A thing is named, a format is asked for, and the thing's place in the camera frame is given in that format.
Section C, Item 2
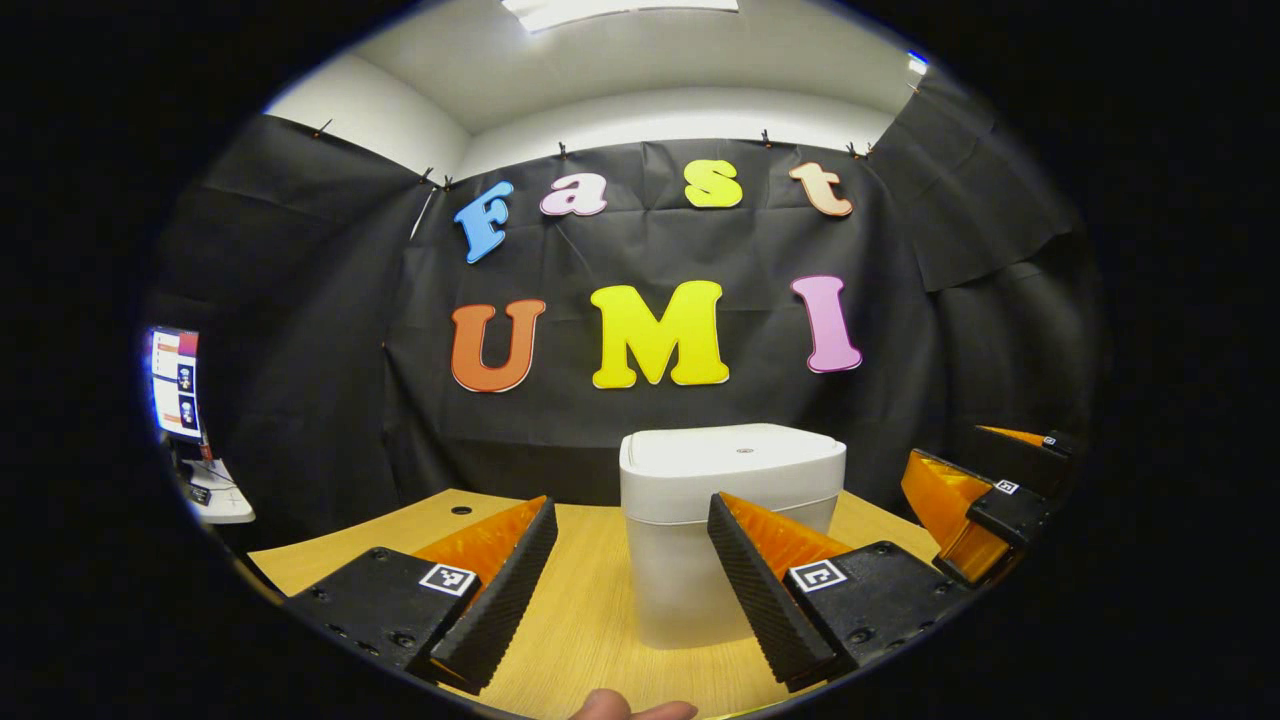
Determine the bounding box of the white desktop garbage bin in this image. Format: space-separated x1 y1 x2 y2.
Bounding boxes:
619 423 848 651

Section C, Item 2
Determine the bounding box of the computer monitor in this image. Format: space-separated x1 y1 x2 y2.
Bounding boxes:
148 327 203 443

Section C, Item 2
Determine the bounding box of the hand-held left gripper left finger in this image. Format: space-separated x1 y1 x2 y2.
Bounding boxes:
283 495 559 696

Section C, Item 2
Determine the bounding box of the black backdrop cloth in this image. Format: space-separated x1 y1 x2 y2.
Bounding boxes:
150 70 1106 546

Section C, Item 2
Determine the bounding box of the ceiling light panel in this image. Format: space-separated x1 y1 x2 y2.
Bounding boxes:
500 0 741 34

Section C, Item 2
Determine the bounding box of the white side table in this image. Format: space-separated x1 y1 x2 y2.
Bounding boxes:
178 455 256 526

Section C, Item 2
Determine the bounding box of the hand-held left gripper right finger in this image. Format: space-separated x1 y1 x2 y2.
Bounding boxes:
707 492 976 693

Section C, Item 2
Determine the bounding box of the wooden desktop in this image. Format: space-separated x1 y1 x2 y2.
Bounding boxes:
247 488 1001 719

